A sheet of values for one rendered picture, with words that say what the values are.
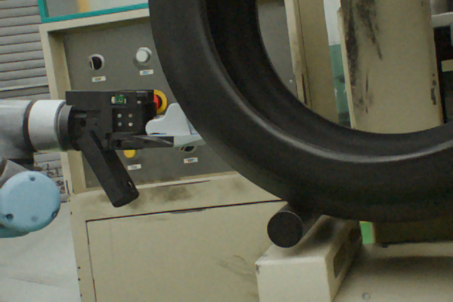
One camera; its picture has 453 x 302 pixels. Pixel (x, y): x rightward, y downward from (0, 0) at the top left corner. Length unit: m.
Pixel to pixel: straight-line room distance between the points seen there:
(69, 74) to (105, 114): 0.73
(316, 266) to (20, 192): 0.38
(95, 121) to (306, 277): 0.37
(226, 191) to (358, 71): 0.49
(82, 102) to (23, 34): 9.20
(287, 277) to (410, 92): 0.44
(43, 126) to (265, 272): 0.38
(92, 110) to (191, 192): 0.61
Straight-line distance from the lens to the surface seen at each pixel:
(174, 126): 1.16
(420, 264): 1.24
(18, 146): 1.25
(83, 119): 1.22
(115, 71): 1.86
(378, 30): 1.39
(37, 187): 1.11
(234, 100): 1.03
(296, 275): 1.06
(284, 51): 1.75
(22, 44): 10.38
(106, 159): 1.20
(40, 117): 1.22
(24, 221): 1.11
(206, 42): 1.03
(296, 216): 1.06
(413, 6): 1.39
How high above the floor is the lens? 1.08
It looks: 3 degrees down
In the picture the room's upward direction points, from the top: 8 degrees counter-clockwise
